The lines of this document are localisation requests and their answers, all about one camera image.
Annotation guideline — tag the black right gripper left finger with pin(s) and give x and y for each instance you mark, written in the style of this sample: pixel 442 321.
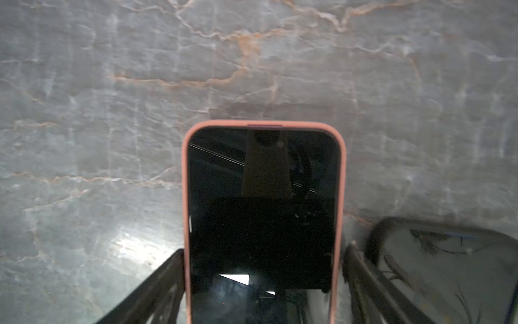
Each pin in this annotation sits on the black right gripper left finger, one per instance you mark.
pixel 157 299

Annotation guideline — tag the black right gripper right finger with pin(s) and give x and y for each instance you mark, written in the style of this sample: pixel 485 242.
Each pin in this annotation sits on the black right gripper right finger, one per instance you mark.
pixel 373 298

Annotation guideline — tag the blue-edged phone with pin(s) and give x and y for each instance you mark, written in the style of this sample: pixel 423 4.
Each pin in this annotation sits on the blue-edged phone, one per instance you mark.
pixel 451 273

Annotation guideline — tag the purple-edged phone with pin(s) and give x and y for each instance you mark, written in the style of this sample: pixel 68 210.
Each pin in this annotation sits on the purple-edged phone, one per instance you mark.
pixel 263 227

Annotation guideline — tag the pink phone case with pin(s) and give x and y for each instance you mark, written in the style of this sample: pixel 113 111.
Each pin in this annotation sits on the pink phone case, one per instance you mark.
pixel 184 227

